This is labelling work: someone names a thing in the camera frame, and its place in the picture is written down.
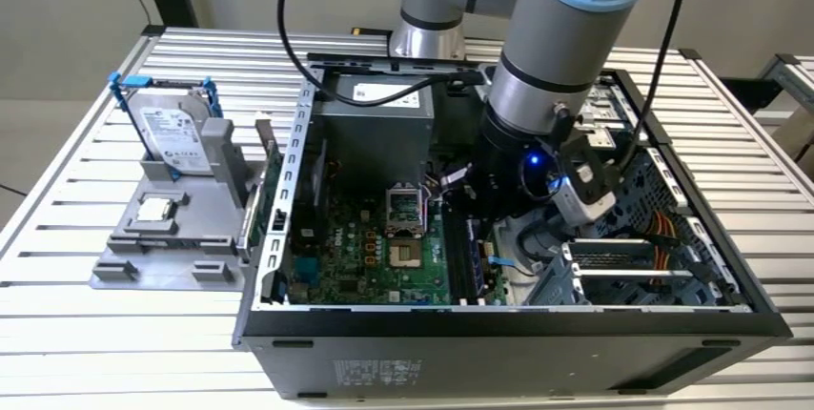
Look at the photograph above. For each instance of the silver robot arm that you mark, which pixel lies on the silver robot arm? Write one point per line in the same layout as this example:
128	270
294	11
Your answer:
559	47

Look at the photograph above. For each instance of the RAM slot white clips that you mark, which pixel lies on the RAM slot white clips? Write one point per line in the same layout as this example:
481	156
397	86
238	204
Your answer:
456	257

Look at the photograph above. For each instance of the silver metal disk bay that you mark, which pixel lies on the silver metal disk bay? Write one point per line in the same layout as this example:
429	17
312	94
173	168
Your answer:
604	140

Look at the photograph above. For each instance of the grey power supply unit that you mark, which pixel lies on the grey power supply unit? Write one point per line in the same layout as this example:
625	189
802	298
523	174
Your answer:
375	152

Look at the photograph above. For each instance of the CPU socket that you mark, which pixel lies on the CPU socket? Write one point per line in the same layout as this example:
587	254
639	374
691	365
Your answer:
405	253

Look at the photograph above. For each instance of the grey perforated disk cage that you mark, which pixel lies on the grey perforated disk cage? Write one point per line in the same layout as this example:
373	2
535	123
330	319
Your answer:
609	255

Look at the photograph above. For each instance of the black case fan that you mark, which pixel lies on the black case fan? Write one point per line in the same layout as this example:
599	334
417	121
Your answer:
316	181

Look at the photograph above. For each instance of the green motherboard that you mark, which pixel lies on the green motherboard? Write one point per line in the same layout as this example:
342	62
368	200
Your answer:
356	267

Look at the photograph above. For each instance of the green graphics card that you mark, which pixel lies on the green graphics card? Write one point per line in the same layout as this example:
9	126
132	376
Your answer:
272	176

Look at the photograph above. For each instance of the black PC case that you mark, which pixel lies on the black PC case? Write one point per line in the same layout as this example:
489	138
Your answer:
444	362

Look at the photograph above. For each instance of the grey parts rack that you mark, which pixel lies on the grey parts rack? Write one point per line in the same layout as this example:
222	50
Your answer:
202	200

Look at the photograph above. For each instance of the aluminium side table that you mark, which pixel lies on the aluminium side table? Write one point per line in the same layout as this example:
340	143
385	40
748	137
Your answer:
788	69

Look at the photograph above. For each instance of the hard disk in blue carrier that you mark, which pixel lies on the hard disk in blue carrier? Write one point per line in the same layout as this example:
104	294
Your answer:
168	129

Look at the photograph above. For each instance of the silver CPU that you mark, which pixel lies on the silver CPU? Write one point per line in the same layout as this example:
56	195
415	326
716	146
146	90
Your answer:
154	208

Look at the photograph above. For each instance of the small silver wrist bracket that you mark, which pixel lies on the small silver wrist bracket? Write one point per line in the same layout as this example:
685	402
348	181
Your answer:
456	176

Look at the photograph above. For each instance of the black camera bracket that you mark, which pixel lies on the black camera bracket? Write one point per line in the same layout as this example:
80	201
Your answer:
572	148

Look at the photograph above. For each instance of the white box wrist camera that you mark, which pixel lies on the white box wrist camera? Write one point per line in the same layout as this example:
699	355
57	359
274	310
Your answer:
584	210

